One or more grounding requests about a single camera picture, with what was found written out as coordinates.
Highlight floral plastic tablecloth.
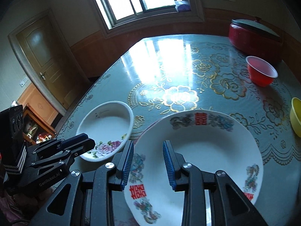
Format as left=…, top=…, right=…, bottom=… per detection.
left=58, top=35, right=300, bottom=225

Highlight yellow plastic bowl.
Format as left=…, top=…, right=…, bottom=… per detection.
left=290, top=97, right=301, bottom=137

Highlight red plastic bowl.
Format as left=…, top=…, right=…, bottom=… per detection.
left=245, top=56, right=278, bottom=87

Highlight large purple-rimmed floral plate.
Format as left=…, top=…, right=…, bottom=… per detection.
left=134, top=125, right=151, bottom=146

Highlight grey cooker lid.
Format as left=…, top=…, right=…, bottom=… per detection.
left=232, top=19, right=281, bottom=42

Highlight red electric cooker pot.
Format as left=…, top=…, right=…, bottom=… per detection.
left=229, top=23, right=282, bottom=65

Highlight small white rose dish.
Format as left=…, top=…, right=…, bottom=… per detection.
left=76, top=101, right=134, bottom=162

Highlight window with frame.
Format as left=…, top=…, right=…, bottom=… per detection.
left=92, top=0, right=204, bottom=38

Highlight wooden door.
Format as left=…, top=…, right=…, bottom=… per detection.
left=8, top=9, right=90, bottom=115

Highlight red-character floral deep plate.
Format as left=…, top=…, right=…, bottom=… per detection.
left=124, top=110, right=264, bottom=225

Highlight wooden cabinet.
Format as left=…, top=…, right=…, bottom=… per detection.
left=12, top=83, right=58, bottom=145

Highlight blue-white item on sill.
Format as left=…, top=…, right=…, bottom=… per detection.
left=175, top=1, right=191, bottom=12

